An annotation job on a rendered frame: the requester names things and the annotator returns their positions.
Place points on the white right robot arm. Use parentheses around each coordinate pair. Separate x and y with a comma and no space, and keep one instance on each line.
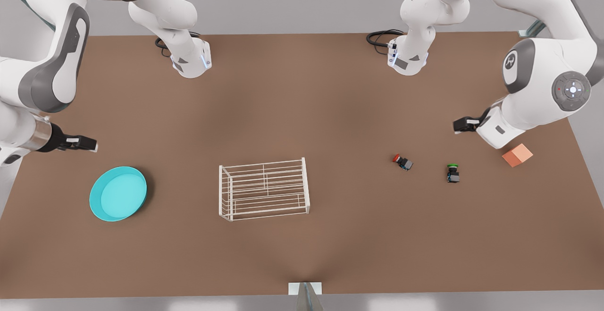
(56,61)

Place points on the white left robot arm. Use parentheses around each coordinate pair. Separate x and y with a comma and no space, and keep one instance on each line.
(542,75)

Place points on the turquoise plate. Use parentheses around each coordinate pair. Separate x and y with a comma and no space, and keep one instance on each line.
(118,193)

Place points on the orange cube block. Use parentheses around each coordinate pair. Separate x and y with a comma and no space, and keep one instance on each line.
(517,155)

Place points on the green button switch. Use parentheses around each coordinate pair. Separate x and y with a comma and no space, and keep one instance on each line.
(453,173)

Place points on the red button switch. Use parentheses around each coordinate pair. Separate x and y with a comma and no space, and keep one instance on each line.
(402,161)

